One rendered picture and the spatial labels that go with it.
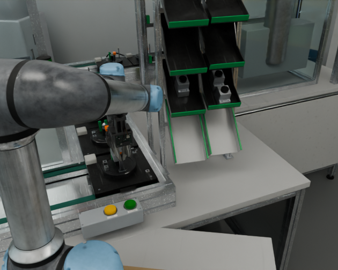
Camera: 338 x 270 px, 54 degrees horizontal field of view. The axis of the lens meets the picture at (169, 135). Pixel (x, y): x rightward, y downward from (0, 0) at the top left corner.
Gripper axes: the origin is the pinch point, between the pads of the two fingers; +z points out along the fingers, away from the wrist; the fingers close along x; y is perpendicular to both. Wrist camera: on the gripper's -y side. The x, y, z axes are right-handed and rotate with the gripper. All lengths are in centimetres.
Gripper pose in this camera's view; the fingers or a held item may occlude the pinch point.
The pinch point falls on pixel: (121, 156)
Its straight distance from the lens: 122.1
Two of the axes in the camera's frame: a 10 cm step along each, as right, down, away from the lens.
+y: 3.6, 4.7, -8.1
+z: 0.3, 8.6, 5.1
